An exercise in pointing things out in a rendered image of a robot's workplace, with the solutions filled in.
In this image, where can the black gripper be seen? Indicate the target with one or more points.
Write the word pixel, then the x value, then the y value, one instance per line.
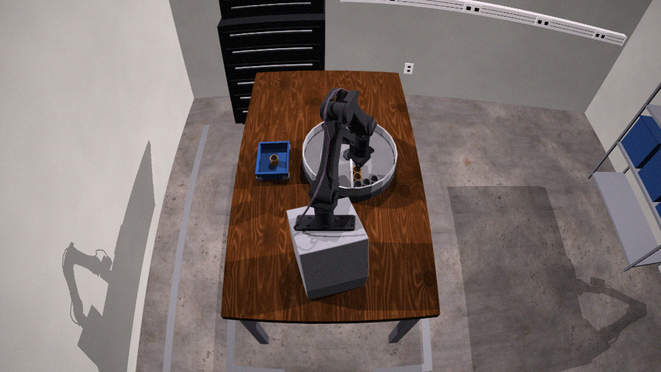
pixel 362 156

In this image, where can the white round turntable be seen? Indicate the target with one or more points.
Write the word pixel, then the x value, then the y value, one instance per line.
pixel 381 164

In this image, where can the blue open tray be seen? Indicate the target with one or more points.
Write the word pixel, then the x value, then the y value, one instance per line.
pixel 264 169

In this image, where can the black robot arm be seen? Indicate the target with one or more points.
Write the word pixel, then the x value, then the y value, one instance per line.
pixel 350 114

